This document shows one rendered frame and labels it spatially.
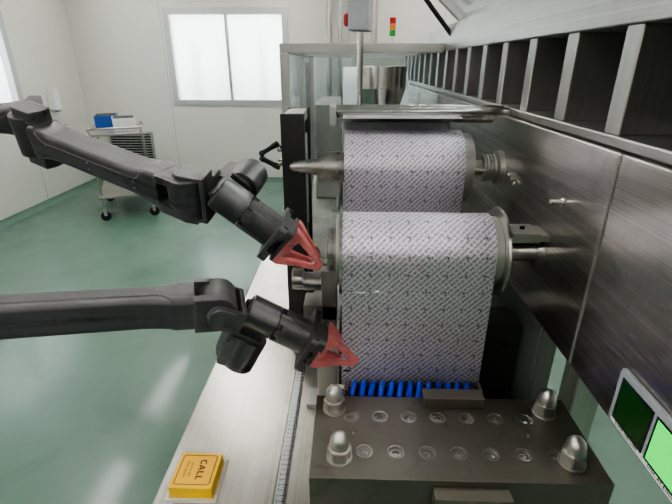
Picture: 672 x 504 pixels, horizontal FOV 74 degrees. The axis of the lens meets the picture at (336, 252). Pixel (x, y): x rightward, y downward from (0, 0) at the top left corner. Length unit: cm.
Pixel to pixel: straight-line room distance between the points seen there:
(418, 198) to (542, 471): 51
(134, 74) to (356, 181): 603
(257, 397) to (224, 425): 9
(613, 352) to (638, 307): 7
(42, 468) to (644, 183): 227
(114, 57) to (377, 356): 638
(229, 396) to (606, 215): 75
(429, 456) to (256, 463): 31
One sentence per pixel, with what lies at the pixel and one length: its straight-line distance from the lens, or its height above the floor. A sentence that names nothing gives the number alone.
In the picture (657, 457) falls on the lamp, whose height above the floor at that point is 118.
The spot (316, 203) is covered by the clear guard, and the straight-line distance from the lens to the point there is 173.
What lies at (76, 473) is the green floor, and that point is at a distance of 228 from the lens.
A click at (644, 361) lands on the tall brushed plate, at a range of 59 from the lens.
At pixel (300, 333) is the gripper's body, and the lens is 72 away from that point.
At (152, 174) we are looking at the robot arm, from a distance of 75.
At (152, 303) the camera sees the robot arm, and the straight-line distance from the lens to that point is 69.
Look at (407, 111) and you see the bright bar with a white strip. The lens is 93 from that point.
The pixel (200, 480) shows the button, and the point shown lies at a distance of 82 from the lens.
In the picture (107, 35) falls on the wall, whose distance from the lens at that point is 691.
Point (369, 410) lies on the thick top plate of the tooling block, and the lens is 75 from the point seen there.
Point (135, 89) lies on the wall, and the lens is 681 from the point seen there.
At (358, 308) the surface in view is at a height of 117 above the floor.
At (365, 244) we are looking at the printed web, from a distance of 68.
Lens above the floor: 153
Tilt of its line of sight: 23 degrees down
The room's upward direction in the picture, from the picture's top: straight up
